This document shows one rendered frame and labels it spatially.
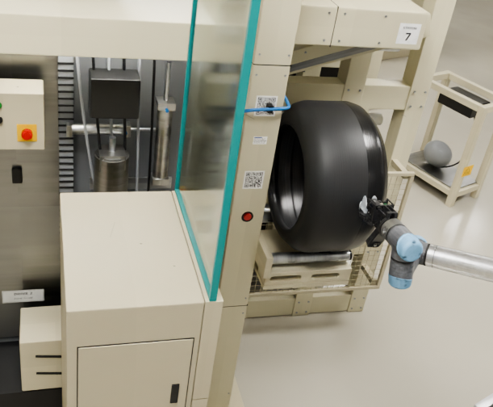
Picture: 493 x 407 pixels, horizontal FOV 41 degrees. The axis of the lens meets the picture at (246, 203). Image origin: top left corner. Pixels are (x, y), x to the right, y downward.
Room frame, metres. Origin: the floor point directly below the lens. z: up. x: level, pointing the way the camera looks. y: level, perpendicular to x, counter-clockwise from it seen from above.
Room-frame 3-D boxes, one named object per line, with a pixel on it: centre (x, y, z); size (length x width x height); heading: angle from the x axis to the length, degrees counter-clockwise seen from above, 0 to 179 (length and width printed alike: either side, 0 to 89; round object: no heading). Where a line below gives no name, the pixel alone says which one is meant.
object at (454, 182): (4.63, -1.42, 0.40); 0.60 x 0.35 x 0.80; 41
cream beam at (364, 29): (2.58, -0.24, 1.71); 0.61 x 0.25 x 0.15; 110
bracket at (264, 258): (2.20, -0.06, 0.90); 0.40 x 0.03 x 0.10; 20
